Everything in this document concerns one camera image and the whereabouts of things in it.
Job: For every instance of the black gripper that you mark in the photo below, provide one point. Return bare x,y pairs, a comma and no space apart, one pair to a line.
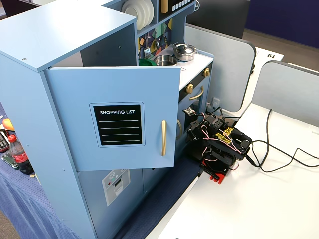
197,132

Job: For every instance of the blue shopping list cabinet door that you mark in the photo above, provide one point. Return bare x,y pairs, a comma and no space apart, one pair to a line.
119,99

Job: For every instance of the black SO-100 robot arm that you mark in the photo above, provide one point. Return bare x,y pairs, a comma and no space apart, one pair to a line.
219,139

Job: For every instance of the red robot base clamp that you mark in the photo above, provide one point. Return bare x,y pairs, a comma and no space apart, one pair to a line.
215,174

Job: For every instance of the gold stove knob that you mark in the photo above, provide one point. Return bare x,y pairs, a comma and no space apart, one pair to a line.
190,88
207,72

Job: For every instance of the grey desk divider panel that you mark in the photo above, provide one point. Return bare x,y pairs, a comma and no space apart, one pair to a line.
224,62
286,92

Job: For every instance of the steel sink bowl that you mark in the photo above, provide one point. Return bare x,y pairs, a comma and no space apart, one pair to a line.
165,60

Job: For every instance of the steel pot with lid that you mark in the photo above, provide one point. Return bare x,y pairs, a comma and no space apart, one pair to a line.
185,51

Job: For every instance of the green toy bowl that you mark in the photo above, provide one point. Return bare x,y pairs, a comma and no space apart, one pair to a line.
147,62

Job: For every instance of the toy spatula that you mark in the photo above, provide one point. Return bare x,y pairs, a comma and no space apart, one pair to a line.
147,51

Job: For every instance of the toy ladle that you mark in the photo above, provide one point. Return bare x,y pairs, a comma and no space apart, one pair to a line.
157,42

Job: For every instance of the white number label sheet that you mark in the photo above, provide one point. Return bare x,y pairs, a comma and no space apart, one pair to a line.
270,55

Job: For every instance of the black background desk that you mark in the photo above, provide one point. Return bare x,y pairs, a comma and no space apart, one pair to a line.
219,17

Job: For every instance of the white toy plate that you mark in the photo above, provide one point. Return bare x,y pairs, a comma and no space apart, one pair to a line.
129,11
152,11
144,11

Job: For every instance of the yellow wooden block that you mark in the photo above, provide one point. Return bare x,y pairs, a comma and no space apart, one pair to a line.
165,5

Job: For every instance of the light blue toy kitchen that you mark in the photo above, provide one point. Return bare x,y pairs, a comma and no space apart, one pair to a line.
62,74

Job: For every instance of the small wooden piece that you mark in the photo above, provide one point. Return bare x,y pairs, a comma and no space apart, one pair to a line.
31,176

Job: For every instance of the cola bottle with red cap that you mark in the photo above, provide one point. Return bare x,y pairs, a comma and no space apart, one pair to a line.
18,154

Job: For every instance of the green and white small pack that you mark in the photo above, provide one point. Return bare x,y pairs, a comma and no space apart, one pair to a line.
10,160

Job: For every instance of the orange toy fruit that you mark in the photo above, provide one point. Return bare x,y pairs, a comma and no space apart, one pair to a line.
8,124

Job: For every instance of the black and red toy box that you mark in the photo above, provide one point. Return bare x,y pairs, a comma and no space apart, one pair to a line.
3,140

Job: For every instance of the grey wall socket plate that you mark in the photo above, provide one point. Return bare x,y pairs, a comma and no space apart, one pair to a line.
215,102

